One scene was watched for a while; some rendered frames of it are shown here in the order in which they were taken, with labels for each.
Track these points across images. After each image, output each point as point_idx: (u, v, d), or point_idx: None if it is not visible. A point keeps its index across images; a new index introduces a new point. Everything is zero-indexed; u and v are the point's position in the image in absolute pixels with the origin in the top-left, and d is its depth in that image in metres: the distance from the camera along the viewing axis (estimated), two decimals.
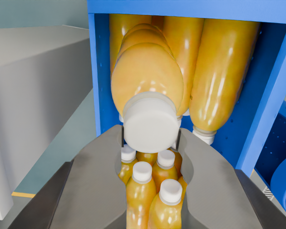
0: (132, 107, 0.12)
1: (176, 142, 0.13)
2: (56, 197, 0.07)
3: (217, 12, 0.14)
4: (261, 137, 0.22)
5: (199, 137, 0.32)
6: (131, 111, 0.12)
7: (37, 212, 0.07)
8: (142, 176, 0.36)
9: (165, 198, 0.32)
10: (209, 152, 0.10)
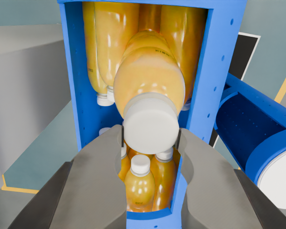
0: (109, 96, 0.34)
1: (176, 142, 0.13)
2: (56, 197, 0.07)
3: None
4: (203, 107, 0.26)
5: None
6: (109, 97, 0.34)
7: (37, 212, 0.07)
8: None
9: (134, 170, 0.36)
10: (209, 152, 0.10)
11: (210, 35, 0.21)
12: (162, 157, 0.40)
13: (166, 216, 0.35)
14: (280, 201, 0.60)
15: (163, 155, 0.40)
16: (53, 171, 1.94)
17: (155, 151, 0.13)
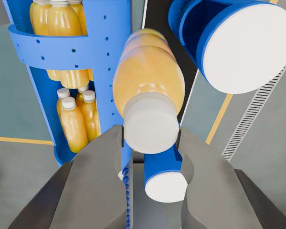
0: None
1: (176, 142, 0.13)
2: (56, 197, 0.07)
3: None
4: None
5: None
6: None
7: (37, 212, 0.07)
8: None
9: None
10: (209, 152, 0.10)
11: None
12: None
13: (81, 37, 0.36)
14: (227, 84, 0.63)
15: None
16: (41, 120, 1.99)
17: None
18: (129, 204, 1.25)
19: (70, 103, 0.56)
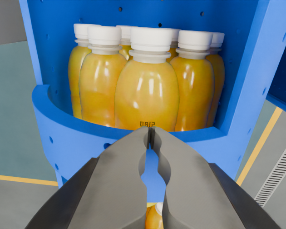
0: None
1: (151, 142, 0.12)
2: (81, 190, 0.08)
3: None
4: None
5: None
6: None
7: (63, 202, 0.07)
8: (101, 33, 0.20)
9: (138, 43, 0.16)
10: (184, 149, 0.10)
11: None
12: (192, 43, 0.20)
13: (214, 138, 0.14)
14: None
15: (196, 38, 0.20)
16: (43, 156, 1.70)
17: None
18: None
19: None
